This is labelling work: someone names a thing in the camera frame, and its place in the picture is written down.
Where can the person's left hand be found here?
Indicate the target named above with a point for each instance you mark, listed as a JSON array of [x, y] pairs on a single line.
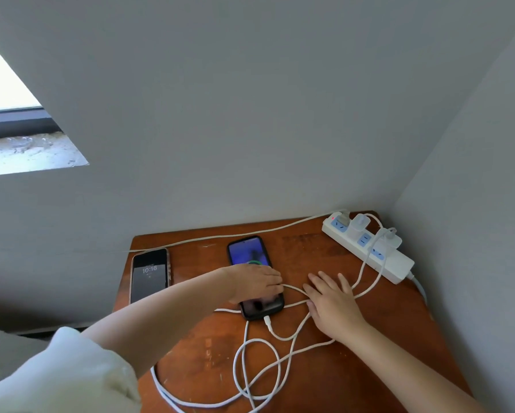
[[253, 281]]

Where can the person's right hand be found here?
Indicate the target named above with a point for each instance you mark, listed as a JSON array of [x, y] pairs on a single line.
[[337, 311]]

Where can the person's right middle finger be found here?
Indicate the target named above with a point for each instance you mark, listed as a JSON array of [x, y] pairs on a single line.
[[317, 284]]

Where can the person's right thumb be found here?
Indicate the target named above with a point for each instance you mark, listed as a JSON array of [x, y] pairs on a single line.
[[313, 313]]

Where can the person's left fingers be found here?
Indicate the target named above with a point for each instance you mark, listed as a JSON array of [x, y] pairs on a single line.
[[272, 283]]

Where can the person's right little finger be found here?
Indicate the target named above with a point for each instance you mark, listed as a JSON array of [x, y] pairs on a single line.
[[344, 284]]

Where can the black phone with blue screen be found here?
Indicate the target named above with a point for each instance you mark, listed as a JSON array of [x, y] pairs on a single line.
[[248, 251]]

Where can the person's left forearm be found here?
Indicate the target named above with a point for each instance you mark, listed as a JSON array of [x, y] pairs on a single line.
[[162, 313]]

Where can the person's right forearm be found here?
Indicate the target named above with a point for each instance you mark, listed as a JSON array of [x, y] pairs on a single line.
[[403, 374]]

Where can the white power strip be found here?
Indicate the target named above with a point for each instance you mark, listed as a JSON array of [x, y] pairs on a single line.
[[395, 262]]

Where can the white charger plug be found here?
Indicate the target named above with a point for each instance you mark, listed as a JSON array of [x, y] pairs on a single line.
[[360, 222], [389, 239], [341, 219]]

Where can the phone with clock screen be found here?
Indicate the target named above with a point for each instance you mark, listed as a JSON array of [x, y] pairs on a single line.
[[148, 279]]

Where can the white fluffy sleeve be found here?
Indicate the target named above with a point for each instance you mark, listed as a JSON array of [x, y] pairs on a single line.
[[68, 378]]

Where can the white fabric bedding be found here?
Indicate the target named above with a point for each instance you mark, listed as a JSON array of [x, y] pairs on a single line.
[[8, 354]]

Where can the concrete window sill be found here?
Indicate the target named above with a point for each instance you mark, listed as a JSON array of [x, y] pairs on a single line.
[[25, 154]]

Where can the window glass pane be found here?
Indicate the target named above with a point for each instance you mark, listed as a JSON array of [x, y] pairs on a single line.
[[1, 85]]

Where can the dark window frame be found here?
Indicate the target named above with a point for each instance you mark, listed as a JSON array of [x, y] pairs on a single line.
[[16, 122]]

